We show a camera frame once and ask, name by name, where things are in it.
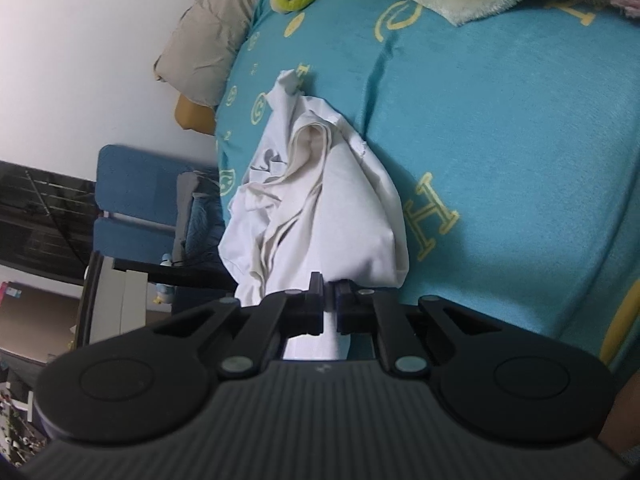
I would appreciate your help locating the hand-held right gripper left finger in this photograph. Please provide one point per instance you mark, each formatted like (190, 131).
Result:
(314, 305)

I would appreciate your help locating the grey pillow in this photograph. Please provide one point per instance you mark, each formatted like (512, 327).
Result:
(210, 40)

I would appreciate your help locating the blue covered chair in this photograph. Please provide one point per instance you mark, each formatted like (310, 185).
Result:
(135, 242)
(145, 180)

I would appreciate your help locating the teal printed bed sheet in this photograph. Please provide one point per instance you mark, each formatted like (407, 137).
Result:
(500, 135)

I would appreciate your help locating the cluttered shelf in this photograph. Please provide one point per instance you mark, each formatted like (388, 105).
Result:
(17, 410)

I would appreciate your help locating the white t-shirt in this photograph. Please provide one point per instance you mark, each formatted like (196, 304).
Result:
(340, 210)

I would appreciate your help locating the dark window with grille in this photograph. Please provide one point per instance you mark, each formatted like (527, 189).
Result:
(45, 220)

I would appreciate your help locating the small white toy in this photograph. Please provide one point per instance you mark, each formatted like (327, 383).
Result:
(165, 260)

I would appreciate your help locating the mustard yellow cushion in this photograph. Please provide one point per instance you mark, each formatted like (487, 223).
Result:
(192, 112)

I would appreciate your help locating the grey cloth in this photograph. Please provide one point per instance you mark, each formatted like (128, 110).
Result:
(192, 200)

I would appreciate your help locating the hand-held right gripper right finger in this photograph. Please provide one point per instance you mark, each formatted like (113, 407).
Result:
(345, 305)

